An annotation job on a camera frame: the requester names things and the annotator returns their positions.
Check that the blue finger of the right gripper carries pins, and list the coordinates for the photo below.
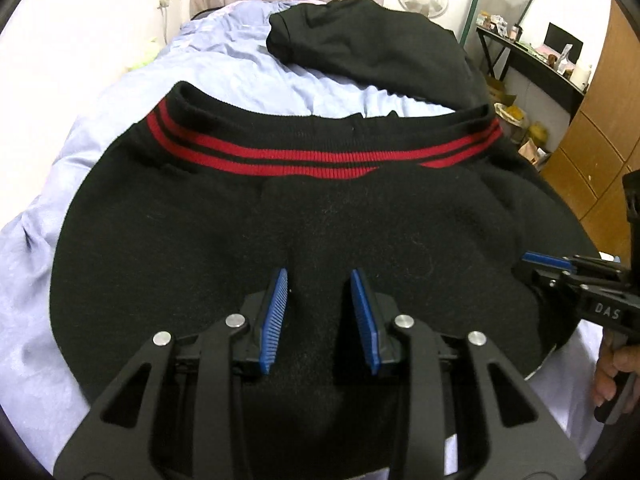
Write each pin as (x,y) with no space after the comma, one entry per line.
(561,264)

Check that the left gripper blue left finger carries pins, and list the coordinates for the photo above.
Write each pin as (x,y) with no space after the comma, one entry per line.
(256,350)

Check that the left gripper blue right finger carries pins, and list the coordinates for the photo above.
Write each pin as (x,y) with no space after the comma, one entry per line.
(375,313)

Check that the black red-striped varsity jacket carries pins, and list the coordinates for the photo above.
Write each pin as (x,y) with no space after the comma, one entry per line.
(193,208)

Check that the person's right hand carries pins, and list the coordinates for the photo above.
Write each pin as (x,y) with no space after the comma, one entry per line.
(610,364)

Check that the brown paper bag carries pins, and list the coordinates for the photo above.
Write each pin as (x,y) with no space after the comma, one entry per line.
(533,153)

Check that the yellow bag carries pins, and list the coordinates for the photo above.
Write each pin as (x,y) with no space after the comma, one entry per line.
(538,133)

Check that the wooden wardrobe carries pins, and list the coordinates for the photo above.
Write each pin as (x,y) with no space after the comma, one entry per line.
(602,143)

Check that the white waste bin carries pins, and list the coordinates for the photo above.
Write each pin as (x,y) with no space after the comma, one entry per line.
(513,121)

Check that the black desk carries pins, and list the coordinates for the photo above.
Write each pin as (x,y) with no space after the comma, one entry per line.
(561,90)

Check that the brown cardboard box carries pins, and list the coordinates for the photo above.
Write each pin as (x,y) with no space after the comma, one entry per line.
(497,91)

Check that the black sweater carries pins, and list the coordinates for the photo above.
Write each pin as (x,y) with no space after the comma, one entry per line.
(401,52)

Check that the light blue bed sheet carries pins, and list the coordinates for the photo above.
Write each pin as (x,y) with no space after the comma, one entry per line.
(173,411)

